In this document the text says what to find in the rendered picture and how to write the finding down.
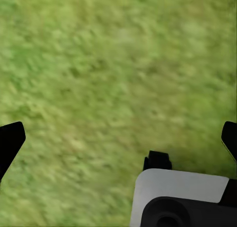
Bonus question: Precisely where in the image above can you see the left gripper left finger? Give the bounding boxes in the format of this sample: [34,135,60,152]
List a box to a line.
[0,121,26,181]

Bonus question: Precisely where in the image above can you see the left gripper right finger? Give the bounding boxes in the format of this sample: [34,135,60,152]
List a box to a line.
[221,121,237,161]

